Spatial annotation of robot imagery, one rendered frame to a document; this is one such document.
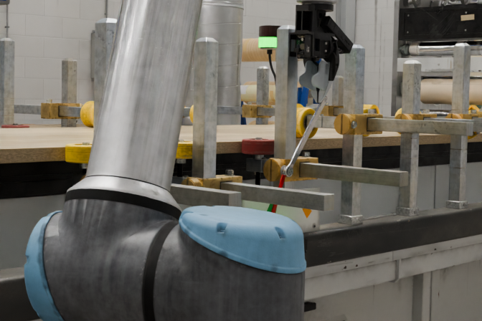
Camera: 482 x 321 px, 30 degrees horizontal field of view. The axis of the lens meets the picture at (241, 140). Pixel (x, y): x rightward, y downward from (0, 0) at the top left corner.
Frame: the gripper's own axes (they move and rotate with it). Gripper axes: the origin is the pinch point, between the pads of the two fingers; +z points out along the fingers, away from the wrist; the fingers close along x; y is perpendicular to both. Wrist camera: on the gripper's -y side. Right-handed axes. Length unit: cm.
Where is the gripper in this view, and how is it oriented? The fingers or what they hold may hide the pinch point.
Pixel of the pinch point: (320, 97)
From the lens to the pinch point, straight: 199.2
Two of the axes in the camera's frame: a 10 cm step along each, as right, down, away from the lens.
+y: -7.0, 0.2, -7.2
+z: -0.2, 10.0, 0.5
